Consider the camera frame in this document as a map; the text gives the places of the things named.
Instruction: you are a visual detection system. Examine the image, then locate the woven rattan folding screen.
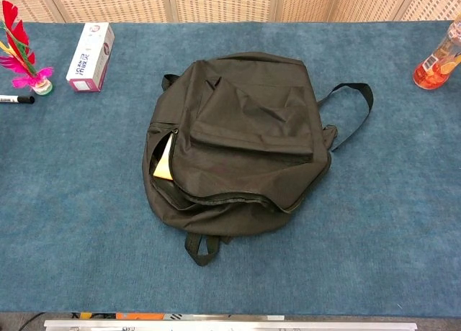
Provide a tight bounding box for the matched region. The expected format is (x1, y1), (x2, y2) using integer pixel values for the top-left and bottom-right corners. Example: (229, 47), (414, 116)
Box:
(0, 0), (461, 23)

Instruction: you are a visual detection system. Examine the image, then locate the black marker pen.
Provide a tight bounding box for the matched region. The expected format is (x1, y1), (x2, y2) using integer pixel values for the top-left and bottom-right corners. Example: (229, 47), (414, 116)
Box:
(0, 94), (36, 105)

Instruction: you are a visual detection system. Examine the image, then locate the white book with yellow band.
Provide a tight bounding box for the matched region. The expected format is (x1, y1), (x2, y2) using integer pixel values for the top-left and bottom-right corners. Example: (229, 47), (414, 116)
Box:
(153, 135), (174, 181)

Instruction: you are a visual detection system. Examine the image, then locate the white pink toothpaste box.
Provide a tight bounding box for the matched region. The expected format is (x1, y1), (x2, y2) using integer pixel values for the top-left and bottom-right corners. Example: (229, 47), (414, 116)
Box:
(66, 22), (115, 93)

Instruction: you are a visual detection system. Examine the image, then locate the aluminium profile rail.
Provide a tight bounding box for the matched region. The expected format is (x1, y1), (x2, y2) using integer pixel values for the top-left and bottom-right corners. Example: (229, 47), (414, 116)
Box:
(43, 319), (419, 331)

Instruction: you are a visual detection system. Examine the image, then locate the orange drink bottle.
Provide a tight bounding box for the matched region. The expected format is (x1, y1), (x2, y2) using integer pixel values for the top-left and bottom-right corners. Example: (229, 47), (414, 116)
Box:
(412, 11), (461, 91)

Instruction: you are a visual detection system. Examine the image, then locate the orange black striped strip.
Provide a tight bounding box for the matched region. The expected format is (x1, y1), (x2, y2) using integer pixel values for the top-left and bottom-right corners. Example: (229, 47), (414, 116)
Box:
(71, 312), (285, 322)

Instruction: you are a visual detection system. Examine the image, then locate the blue felt table cloth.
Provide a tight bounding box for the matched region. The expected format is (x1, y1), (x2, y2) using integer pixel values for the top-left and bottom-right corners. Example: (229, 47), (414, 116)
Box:
(0, 20), (461, 317)

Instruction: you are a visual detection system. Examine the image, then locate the black fabric backpack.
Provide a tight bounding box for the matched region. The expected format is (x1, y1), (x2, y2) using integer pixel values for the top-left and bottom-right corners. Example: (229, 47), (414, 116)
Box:
(142, 52), (374, 267)

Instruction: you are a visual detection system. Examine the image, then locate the red pink feather shuttlecock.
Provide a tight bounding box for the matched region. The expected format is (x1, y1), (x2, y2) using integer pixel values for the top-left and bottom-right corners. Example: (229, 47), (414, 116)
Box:
(0, 0), (55, 96)

